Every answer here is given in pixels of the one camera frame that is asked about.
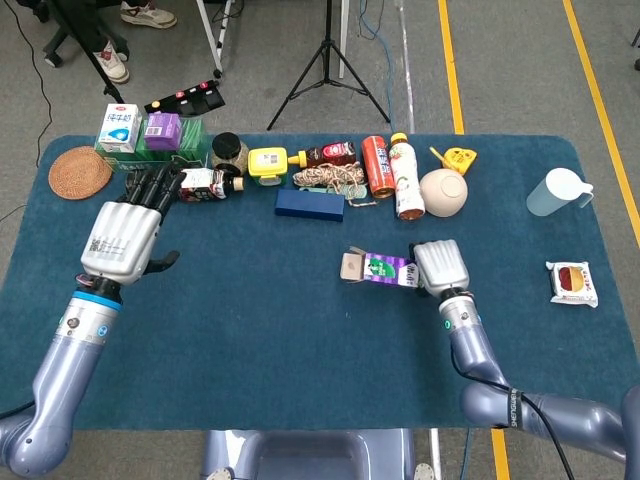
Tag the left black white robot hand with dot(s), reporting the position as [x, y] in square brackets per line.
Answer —
[120, 240]

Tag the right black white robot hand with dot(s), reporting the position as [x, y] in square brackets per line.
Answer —
[442, 267]

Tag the purple toothpaste carton box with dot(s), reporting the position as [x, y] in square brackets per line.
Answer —
[385, 270]

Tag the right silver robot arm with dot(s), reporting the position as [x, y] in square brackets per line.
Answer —
[470, 345]

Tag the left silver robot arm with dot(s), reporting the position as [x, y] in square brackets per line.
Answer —
[65, 360]

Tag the small purple box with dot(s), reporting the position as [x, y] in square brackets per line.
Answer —
[162, 131]

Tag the green package stack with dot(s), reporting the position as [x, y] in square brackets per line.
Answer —
[192, 142]

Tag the dark blue rectangular box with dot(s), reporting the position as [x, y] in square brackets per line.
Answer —
[310, 205]

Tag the beige bowl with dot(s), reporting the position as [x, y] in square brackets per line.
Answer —
[444, 192]

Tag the round woven rattan coaster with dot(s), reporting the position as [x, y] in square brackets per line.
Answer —
[80, 172]

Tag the white drink bottle yellow cap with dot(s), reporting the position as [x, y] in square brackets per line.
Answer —
[406, 180]

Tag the dark tea drink bottle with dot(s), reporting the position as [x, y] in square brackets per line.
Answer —
[205, 185]

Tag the yellow tape measure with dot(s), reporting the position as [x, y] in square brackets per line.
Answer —
[457, 159]

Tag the white blue milk carton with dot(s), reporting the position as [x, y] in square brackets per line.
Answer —
[119, 127]

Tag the wrapped snack packet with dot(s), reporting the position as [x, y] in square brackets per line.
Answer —
[572, 282]

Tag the translucent white pitcher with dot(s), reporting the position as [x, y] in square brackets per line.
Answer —
[555, 195]

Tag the glass jar black lid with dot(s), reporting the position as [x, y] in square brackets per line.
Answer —
[230, 150]

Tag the black foot pedal strip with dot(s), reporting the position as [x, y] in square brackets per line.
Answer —
[185, 100]

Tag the blue table cloth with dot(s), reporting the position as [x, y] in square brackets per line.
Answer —
[250, 325]

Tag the brown sauce bottle yellow cap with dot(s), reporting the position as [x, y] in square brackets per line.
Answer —
[330, 154]

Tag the yellow green lidded container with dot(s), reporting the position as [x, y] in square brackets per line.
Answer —
[267, 165]

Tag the white red sneaker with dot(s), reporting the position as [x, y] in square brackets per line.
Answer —
[112, 62]
[150, 15]

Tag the black office chair base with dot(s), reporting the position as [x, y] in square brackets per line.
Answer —
[55, 55]

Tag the grey robot torso base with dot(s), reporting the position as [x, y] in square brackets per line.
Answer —
[310, 455]

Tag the black tripod stand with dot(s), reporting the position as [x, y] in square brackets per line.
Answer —
[328, 50]

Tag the white upright pole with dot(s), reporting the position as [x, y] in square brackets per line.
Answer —
[344, 35]

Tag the white wheeled stand frame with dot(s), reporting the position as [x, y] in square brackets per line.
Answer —
[212, 40]

